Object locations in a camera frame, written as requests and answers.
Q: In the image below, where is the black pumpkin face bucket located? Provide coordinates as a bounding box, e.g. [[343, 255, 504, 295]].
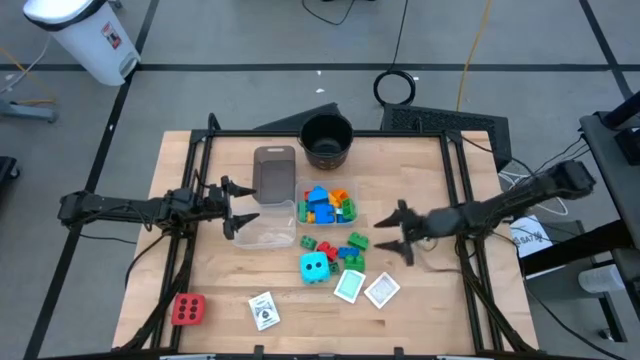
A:
[[298, 112, 355, 171]]

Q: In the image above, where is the grey stand foot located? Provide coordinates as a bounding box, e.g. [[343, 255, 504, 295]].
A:
[[0, 97, 59, 124]]

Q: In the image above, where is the yellow cable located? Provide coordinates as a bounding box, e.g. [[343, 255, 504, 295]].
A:
[[455, 0, 495, 113]]

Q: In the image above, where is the white trash bin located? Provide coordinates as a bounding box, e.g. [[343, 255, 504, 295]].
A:
[[22, 0, 143, 87]]

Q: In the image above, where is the teal foam die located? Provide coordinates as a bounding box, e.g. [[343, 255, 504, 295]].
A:
[[299, 251, 332, 286]]

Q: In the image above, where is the black perforated panel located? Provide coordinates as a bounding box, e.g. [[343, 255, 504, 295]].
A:
[[380, 103, 513, 172]]

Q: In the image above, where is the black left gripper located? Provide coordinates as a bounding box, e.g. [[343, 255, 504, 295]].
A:
[[202, 175, 262, 242]]

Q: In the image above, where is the smoky grey plastic container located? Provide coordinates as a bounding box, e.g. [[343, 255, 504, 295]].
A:
[[252, 144, 298, 205]]

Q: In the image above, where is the red foam die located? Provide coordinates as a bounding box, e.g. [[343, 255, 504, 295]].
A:
[[170, 293, 207, 327]]

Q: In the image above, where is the black caster base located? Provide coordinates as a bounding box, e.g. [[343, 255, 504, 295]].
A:
[[0, 155, 21, 195]]

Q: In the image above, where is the dark metal stand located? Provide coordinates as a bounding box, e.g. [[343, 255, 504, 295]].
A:
[[519, 219, 640, 346]]

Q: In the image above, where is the grey white card deck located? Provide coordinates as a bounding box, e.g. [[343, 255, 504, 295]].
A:
[[363, 271, 402, 310]]

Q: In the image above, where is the grey cylinder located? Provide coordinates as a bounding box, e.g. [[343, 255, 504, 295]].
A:
[[578, 263, 627, 295]]

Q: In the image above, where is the red toy brick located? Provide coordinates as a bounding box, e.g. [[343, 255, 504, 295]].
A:
[[316, 241, 340, 262]]

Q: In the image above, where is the black floor cable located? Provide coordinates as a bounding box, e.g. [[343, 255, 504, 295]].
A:
[[301, 0, 357, 27]]

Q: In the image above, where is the white paper sheet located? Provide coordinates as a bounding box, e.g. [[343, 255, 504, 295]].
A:
[[509, 214, 554, 259]]

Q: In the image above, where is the black side desk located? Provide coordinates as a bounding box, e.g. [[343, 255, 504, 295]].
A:
[[579, 91, 640, 251]]

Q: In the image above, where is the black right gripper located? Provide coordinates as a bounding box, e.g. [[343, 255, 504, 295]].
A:
[[373, 199, 452, 267]]

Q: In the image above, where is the teal card deck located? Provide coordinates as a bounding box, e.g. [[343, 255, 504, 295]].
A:
[[333, 269, 368, 305]]

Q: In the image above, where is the clear plastic container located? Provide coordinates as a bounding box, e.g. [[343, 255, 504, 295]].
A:
[[294, 179, 360, 230], [230, 199, 297, 250]]

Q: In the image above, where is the white card deck black print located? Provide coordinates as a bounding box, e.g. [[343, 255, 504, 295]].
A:
[[248, 291, 281, 332]]

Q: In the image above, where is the black triangular panel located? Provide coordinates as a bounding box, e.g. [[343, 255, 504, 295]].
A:
[[253, 101, 342, 132]]

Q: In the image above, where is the black coiled cable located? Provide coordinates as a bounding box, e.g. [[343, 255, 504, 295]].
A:
[[372, 0, 418, 108]]

